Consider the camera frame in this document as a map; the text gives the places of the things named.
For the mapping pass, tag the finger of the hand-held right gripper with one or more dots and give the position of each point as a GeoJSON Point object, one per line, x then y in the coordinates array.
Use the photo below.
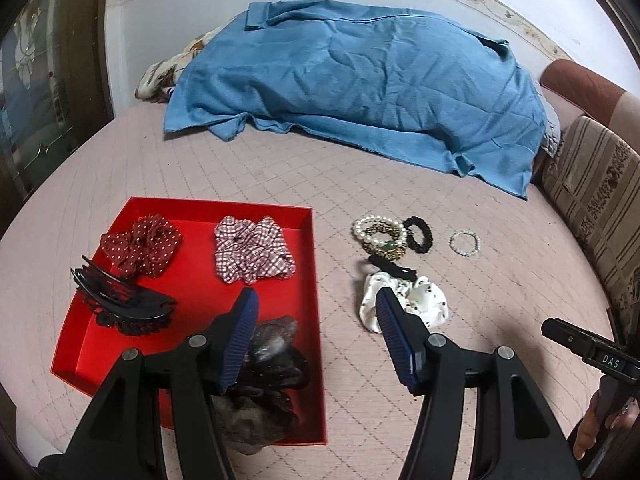
{"type": "Point", "coordinates": [565, 335]}

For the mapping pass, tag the dark mesh scrunchie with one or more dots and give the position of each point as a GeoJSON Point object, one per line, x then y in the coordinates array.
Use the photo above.
{"type": "Point", "coordinates": [280, 360]}

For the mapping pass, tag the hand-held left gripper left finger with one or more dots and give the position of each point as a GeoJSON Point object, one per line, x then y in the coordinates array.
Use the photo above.
{"type": "Point", "coordinates": [241, 330]}

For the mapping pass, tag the pink quilted mattress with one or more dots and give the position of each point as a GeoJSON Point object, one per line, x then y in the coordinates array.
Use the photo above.
{"type": "Point", "coordinates": [300, 175]}

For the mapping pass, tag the grey quilted fabric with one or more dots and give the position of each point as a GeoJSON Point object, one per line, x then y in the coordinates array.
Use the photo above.
{"type": "Point", "coordinates": [550, 135]}

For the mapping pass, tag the reddish brown cushion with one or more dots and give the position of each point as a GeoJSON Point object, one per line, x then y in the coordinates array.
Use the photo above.
{"type": "Point", "coordinates": [580, 85]}

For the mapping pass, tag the person's right hand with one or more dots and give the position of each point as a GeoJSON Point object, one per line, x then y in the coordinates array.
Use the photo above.
{"type": "Point", "coordinates": [585, 430]}

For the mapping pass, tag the black hair claw clip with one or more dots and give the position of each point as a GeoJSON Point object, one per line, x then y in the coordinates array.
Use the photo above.
{"type": "Point", "coordinates": [130, 305]}

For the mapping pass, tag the blue cloth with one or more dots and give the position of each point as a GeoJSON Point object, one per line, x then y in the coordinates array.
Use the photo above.
{"type": "Point", "coordinates": [350, 85]}

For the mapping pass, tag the black lace hair bow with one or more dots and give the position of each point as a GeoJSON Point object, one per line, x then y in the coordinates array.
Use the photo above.
{"type": "Point", "coordinates": [135, 327]}

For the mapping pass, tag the red cardboard box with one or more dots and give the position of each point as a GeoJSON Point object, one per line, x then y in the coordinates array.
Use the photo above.
{"type": "Point", "coordinates": [195, 262]}

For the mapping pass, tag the black ruffled scrunchie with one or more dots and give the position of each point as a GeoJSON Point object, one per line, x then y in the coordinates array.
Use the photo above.
{"type": "Point", "coordinates": [426, 237]}

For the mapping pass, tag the red polka dot scrunchie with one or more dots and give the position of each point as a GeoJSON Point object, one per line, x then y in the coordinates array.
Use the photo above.
{"type": "Point", "coordinates": [145, 245]}

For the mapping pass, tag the striped brown cushion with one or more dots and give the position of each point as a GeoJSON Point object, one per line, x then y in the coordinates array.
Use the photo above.
{"type": "Point", "coordinates": [595, 185]}

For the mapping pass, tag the white cherry print scrunchie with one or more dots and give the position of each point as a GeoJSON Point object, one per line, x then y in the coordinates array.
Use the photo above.
{"type": "Point", "coordinates": [425, 305]}

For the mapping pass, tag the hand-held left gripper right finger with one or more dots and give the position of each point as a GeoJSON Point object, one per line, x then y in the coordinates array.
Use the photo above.
{"type": "Point", "coordinates": [395, 332]}

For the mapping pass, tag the red plaid scrunchie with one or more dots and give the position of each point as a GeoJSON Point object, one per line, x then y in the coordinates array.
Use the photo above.
{"type": "Point", "coordinates": [250, 255]}

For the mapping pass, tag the wooden glass wardrobe door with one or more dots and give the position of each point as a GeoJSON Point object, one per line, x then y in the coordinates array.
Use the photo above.
{"type": "Point", "coordinates": [75, 60]}

